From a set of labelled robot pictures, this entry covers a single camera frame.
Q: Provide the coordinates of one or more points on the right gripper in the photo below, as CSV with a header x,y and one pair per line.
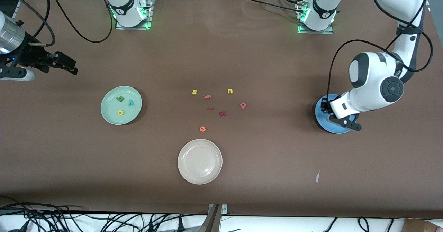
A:
x,y
30,56

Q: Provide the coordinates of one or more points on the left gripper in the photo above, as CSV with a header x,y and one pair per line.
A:
x,y
324,106

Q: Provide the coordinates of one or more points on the green foam letter b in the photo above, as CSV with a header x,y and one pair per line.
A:
x,y
120,101

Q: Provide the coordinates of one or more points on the pink foam letter p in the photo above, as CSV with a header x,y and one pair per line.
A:
x,y
244,108

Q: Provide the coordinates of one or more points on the blue plate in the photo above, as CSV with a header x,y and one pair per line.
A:
x,y
332,128

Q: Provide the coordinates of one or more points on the white tape scrap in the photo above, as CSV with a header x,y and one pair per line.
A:
x,y
317,177

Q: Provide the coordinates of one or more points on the light green plate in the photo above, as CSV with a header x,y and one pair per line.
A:
x,y
110,116

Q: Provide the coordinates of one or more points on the brown table cover sheet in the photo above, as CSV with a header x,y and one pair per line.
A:
x,y
242,52

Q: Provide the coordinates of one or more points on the brown cardboard box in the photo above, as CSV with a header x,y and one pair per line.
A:
x,y
422,226

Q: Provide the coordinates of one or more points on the cream white plate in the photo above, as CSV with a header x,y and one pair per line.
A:
x,y
200,161

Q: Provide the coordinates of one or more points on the black power plug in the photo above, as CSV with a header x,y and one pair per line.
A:
x,y
180,223

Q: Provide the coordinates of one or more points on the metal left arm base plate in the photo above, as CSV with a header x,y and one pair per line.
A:
x,y
315,32

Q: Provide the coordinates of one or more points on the metal table edge bracket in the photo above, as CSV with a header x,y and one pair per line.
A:
x,y
214,221

